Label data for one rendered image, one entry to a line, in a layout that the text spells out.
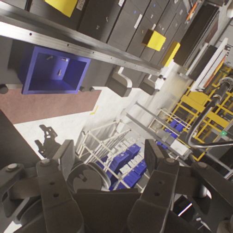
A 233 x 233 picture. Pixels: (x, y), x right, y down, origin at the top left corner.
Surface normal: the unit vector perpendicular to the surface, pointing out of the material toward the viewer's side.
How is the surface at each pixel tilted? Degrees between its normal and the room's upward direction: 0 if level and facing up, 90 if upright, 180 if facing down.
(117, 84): 90
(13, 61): 0
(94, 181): 90
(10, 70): 0
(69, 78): 85
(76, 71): 85
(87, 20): 0
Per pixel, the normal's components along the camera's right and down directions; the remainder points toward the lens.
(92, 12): 0.73, 0.58
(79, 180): 0.12, -0.64
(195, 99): -0.52, 0.13
